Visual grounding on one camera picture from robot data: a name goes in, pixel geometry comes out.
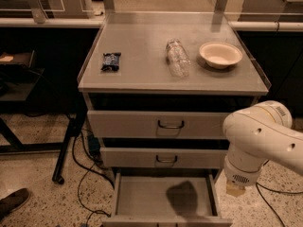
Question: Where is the grey bottom drawer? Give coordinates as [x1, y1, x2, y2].
[103, 169, 232, 227]

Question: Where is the grey drawer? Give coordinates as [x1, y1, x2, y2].
[100, 139, 229, 169]
[103, 169, 232, 227]
[86, 94, 259, 140]

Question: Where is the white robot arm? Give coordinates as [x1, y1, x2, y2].
[223, 100, 303, 197]

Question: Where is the grey top drawer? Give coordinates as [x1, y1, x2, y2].
[86, 94, 259, 140]

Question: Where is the grey middle drawer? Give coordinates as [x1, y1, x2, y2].
[100, 139, 229, 169]

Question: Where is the grey drawer cabinet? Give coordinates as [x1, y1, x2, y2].
[79, 12, 269, 227]

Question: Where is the cream paper bowl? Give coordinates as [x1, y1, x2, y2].
[199, 42, 242, 69]

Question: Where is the clear plastic bottle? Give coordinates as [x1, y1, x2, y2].
[166, 39, 190, 78]

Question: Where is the blue power adapter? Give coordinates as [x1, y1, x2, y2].
[87, 135, 100, 156]

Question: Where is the dark blue snack packet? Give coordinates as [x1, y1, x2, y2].
[101, 52, 121, 72]

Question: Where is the black side table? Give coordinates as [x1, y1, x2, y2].
[0, 51, 86, 184]

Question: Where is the dark shoe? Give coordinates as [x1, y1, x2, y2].
[0, 188, 30, 220]

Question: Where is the black floor cable right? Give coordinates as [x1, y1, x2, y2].
[255, 159, 303, 227]

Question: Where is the black floor cable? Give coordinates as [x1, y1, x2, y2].
[71, 128, 116, 227]
[255, 159, 303, 227]

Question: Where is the black floor cable left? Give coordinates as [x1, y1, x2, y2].
[71, 128, 116, 227]

